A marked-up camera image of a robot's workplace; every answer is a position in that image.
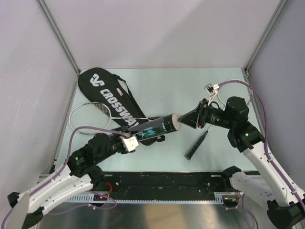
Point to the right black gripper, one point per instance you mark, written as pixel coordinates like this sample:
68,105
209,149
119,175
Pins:
196,117

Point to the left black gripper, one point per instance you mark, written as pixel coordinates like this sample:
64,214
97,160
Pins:
122,129

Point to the clear plastic tube lid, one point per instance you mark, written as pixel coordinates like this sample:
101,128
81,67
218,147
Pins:
176,123

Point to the black shuttlecock tube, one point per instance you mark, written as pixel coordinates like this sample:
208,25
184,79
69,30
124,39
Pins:
153,131

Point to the black racket bag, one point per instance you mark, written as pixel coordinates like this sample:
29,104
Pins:
102,86

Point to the white badminton racket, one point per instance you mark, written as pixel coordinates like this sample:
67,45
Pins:
197,145
98,115

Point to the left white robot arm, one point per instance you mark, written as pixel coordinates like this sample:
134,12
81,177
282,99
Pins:
79,173

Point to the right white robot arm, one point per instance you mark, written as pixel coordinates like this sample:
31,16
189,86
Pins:
282,198

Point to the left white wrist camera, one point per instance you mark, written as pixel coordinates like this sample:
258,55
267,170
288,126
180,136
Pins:
130,143

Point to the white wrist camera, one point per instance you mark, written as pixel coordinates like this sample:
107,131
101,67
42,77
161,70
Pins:
212,91
130,143

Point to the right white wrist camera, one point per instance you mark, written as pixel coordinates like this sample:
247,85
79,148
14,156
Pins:
212,91

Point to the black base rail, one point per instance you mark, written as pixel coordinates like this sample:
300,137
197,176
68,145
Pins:
166,186

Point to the right aluminium corner post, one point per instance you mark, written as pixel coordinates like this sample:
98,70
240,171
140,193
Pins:
275,18

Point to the aluminium corner post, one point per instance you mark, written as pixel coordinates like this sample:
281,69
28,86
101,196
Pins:
275,18
58,34

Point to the left aluminium corner post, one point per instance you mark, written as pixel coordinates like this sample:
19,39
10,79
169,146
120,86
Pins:
58,34

